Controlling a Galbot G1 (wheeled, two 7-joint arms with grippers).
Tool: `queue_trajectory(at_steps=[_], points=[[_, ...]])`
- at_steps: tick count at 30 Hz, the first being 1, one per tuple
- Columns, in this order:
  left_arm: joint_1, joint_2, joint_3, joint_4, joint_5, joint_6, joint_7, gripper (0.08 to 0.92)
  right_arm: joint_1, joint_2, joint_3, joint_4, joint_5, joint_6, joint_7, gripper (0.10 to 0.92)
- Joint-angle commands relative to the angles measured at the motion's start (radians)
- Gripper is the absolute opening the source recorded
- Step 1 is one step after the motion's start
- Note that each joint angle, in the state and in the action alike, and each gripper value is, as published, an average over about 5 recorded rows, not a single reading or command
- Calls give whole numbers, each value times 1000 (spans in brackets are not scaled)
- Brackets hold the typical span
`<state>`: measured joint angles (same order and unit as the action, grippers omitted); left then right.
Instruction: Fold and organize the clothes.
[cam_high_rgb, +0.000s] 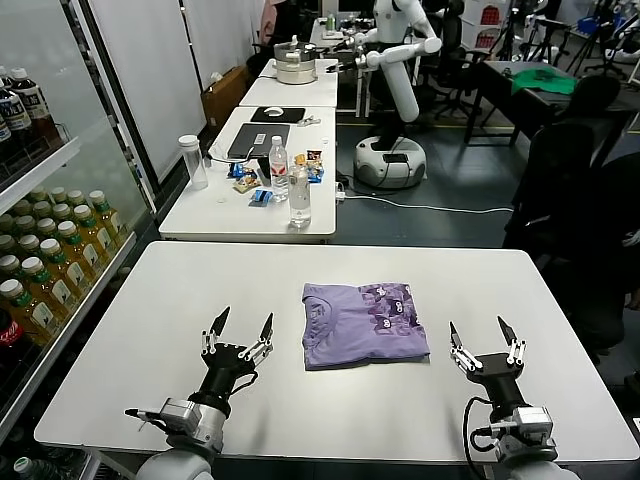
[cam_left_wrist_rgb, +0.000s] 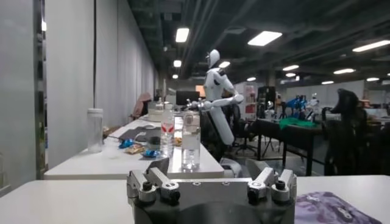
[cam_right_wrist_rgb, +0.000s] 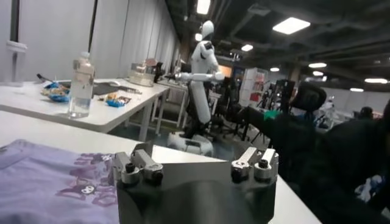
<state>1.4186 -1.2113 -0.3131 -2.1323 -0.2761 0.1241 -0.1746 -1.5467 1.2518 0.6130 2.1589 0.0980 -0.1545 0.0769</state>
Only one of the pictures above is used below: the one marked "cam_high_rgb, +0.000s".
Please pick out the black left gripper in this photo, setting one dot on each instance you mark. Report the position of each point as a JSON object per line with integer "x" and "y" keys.
{"x": 225, "y": 370}

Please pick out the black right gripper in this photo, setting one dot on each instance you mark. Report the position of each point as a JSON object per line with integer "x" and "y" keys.
{"x": 500, "y": 380}

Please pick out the purple t-shirt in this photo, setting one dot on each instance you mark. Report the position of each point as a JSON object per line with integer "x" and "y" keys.
{"x": 345, "y": 330}

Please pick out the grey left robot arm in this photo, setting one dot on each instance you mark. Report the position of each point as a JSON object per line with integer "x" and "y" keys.
{"x": 210, "y": 425}

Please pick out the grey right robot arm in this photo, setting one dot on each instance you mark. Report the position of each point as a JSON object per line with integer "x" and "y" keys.
{"x": 530, "y": 470}

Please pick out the white rectangular table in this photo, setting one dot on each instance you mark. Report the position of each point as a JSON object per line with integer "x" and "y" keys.
{"x": 200, "y": 220}
{"x": 285, "y": 95}

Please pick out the blue striped snack packet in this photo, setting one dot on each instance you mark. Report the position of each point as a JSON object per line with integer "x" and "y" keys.
{"x": 261, "y": 197}

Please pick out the clear square bottle white cap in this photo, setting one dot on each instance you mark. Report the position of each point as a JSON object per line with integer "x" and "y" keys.
{"x": 300, "y": 200}

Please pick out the beige cracker snack packet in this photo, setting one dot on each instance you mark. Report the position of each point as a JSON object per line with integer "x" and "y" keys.
{"x": 245, "y": 186}

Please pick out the black phone stand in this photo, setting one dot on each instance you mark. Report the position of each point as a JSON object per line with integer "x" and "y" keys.
{"x": 264, "y": 170}

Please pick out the water bottle red label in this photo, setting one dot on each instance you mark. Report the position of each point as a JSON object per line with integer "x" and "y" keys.
{"x": 279, "y": 165}

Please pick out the white power strip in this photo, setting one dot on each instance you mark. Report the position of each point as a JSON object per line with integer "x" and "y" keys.
{"x": 340, "y": 191}

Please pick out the blue white snack packet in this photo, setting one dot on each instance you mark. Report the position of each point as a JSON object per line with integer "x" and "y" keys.
{"x": 316, "y": 173}

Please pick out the clear jar white lid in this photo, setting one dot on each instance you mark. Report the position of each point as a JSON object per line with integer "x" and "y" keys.
{"x": 194, "y": 160}

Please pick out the yellow snack packet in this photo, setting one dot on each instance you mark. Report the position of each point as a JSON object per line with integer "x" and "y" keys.
{"x": 300, "y": 160}

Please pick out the green tea bottle white cap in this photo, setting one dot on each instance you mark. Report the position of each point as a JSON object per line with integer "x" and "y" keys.
{"x": 20, "y": 304}
{"x": 107, "y": 210}
{"x": 76, "y": 196}
{"x": 28, "y": 245}
{"x": 46, "y": 226}
{"x": 62, "y": 210}
{"x": 9, "y": 263}
{"x": 60, "y": 260}
{"x": 75, "y": 242}
{"x": 42, "y": 280}
{"x": 92, "y": 225}

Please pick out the black closed laptop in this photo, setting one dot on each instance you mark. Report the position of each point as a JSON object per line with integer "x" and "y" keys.
{"x": 240, "y": 142}

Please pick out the dark red snack packet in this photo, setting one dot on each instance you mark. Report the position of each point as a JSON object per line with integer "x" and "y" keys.
{"x": 314, "y": 156}

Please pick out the small metal clip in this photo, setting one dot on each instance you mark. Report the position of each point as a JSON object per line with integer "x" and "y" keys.
{"x": 309, "y": 120}

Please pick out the white computer mouse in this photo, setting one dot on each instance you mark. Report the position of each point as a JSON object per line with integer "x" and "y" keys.
{"x": 272, "y": 111}

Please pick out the black mouse pad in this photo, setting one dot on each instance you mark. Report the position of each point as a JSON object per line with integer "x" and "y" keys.
{"x": 292, "y": 114}

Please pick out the brown cardboard box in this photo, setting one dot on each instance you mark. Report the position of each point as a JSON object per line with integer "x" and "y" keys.
{"x": 222, "y": 97}

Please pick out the cola bottle red label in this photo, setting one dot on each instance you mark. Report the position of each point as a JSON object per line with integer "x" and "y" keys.
{"x": 10, "y": 332}

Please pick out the white cooler shelf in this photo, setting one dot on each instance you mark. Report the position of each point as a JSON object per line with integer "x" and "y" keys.
{"x": 40, "y": 172}

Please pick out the dark work table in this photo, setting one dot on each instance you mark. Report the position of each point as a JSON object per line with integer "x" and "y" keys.
{"x": 500, "y": 75}

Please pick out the green cloth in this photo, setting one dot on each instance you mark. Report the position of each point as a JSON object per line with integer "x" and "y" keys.
{"x": 542, "y": 80}

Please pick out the bottle with white green cap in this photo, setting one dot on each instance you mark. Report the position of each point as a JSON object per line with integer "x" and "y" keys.
{"x": 25, "y": 467}

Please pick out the white humanoid wheeled robot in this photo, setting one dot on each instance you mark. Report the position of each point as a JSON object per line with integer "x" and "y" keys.
{"x": 400, "y": 85}

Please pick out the white steamer pot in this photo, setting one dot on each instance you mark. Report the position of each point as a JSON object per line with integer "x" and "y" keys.
{"x": 295, "y": 65}

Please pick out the white box red print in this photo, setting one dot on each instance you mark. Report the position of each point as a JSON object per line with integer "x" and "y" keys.
{"x": 487, "y": 37}

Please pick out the glass door drinks cooler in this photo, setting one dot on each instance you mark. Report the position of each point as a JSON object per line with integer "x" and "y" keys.
{"x": 75, "y": 75}

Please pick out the dark tea bottle white cap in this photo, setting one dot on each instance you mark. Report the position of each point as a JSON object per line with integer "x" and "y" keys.
{"x": 12, "y": 115}
{"x": 35, "y": 107}

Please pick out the black office chair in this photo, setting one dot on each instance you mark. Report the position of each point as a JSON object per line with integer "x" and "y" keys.
{"x": 457, "y": 30}

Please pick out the pink garment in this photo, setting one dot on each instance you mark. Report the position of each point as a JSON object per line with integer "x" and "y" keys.
{"x": 271, "y": 20}

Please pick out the blue storage bin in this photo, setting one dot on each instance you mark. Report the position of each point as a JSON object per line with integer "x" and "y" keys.
{"x": 590, "y": 26}

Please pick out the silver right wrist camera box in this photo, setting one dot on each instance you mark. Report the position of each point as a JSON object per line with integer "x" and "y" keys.
{"x": 532, "y": 425}

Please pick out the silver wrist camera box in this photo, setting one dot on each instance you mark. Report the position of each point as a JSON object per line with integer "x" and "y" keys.
{"x": 532, "y": 425}
{"x": 177, "y": 417}

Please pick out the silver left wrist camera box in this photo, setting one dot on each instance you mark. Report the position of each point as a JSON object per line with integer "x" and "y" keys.
{"x": 177, "y": 417}

